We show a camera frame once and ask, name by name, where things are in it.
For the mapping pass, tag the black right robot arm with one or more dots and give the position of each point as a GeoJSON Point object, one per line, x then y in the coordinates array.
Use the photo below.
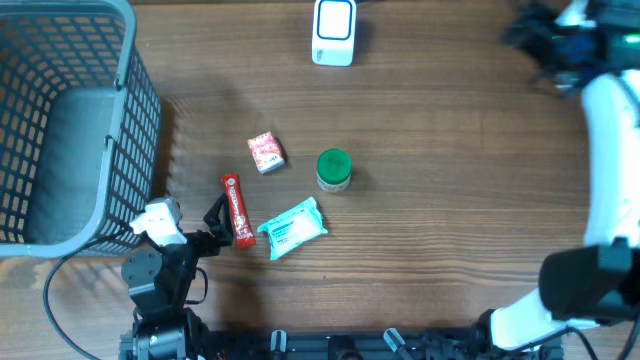
{"type": "Point", "coordinates": [598, 283]}

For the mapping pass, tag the grey plastic basket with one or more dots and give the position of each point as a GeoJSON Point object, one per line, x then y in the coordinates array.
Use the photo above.
{"type": "Point", "coordinates": [80, 126]}

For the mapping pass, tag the green lid jar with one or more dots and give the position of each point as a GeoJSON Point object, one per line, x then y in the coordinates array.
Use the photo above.
{"type": "Point", "coordinates": [334, 170]}

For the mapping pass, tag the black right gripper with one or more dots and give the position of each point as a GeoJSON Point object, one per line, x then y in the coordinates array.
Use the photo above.
{"type": "Point", "coordinates": [529, 41]}

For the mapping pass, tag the mint wet wipes pack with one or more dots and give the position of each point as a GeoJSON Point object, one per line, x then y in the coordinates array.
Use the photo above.
{"type": "Point", "coordinates": [294, 227]}

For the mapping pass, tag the white barcode scanner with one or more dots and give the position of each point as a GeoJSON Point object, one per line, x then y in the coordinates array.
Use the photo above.
{"type": "Point", "coordinates": [333, 35]}

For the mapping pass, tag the red white small carton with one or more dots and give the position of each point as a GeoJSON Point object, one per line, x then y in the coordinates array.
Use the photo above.
{"type": "Point", "coordinates": [266, 152]}

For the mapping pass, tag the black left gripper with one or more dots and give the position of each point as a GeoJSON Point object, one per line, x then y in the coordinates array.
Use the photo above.
{"type": "Point", "coordinates": [220, 229]}

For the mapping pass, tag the red Nescafe sachet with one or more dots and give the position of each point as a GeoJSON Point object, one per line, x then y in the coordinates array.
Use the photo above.
{"type": "Point", "coordinates": [244, 235]}

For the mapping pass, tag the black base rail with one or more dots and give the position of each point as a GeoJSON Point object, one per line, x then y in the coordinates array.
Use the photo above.
{"type": "Point", "coordinates": [429, 344]}

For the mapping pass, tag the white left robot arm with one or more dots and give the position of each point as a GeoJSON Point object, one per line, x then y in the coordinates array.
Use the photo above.
{"type": "Point", "coordinates": [159, 278]}

